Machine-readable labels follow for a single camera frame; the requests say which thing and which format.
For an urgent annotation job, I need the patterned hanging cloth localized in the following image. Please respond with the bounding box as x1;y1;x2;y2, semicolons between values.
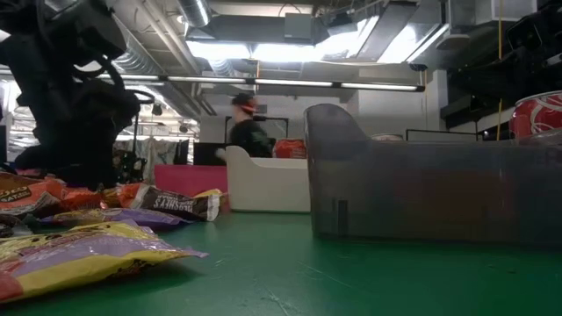
112;138;191;185

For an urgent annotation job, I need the orange Fanta can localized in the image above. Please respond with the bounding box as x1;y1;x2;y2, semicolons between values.
272;139;307;160

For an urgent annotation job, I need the person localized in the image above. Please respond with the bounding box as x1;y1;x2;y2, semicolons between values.
217;92;277;160

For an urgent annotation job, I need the black computer monitor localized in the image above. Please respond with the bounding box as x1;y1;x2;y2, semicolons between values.
192;142;229;167

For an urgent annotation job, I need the orange Reese's candy pack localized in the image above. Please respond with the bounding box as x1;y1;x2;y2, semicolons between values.
47;177;106;211
0;172;61;217
114;183;153;208

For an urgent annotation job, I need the long ceiling light bar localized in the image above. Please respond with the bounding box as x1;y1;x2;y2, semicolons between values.
0;72;426;93

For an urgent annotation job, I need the white plastic bin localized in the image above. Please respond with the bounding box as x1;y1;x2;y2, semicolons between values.
226;145;311;214

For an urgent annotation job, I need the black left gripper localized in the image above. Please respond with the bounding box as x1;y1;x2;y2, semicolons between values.
14;81;142;190

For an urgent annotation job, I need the grey translucent plastic bin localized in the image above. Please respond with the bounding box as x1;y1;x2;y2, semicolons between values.
304;104;562;243

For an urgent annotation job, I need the Hershey's chocolate bar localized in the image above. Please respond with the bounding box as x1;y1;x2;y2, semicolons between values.
0;213;34;239
140;186;221;222

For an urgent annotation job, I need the black background robot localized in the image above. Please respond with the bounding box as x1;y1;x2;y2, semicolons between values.
113;150;148;183

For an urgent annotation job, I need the red Coca-Cola can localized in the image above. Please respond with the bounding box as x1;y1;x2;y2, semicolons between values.
508;90;562;140

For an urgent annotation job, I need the red plastic bin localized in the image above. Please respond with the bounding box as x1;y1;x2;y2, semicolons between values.
154;164;229;205

